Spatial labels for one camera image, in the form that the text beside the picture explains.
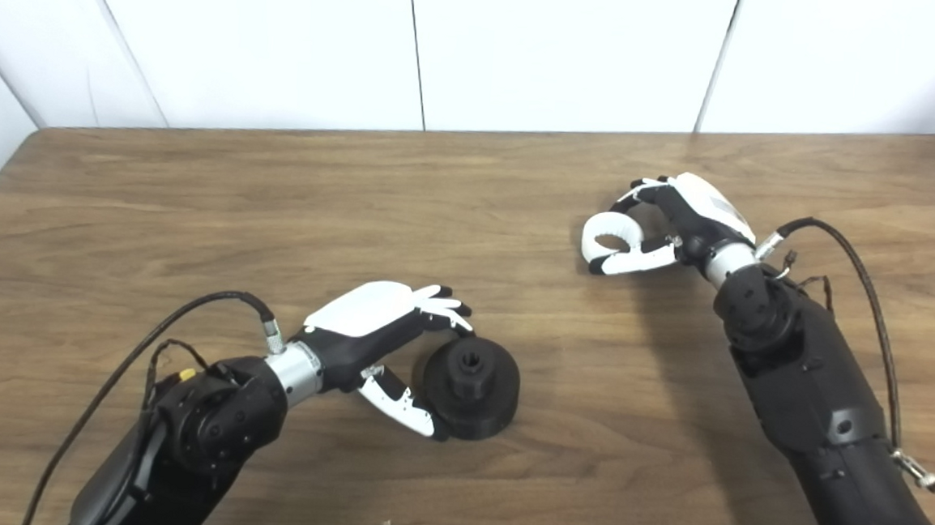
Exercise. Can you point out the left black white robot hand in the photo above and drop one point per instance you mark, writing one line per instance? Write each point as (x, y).
(362, 321)

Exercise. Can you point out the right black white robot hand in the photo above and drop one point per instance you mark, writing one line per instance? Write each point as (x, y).
(702, 216)

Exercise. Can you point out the round black stepped part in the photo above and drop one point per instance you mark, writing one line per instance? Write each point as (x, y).
(479, 401)

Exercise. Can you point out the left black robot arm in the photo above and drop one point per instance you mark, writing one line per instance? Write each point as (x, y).
(189, 440)

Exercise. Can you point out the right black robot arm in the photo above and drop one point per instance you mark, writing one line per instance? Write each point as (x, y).
(816, 397)

